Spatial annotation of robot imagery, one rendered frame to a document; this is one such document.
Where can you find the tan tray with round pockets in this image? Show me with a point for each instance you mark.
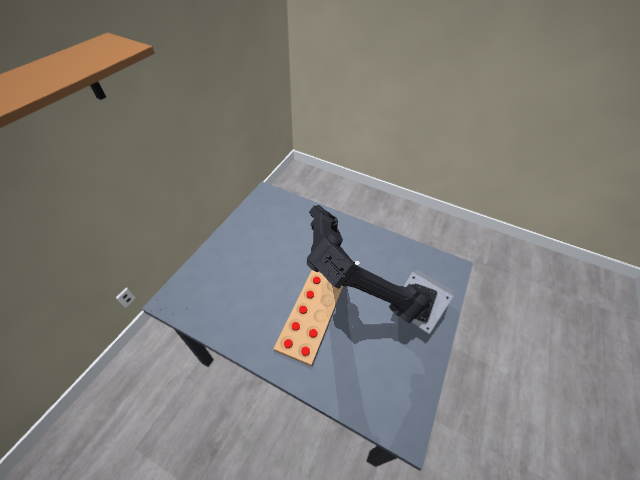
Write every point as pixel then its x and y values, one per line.
pixel 319 311

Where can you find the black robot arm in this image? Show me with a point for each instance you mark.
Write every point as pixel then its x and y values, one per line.
pixel 328 258

